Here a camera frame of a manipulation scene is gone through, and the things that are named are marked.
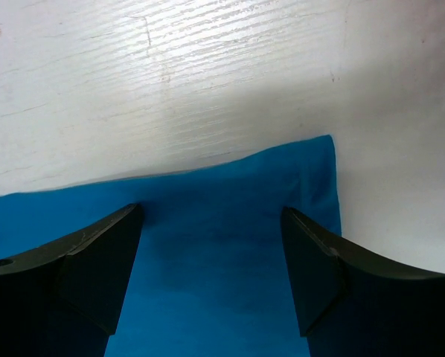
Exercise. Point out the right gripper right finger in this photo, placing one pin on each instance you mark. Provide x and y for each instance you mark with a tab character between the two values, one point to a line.
350	301

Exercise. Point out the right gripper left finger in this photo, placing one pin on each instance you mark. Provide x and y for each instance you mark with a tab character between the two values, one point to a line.
65	297

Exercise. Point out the blue polo t-shirt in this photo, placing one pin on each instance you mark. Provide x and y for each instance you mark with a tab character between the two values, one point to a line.
210	276

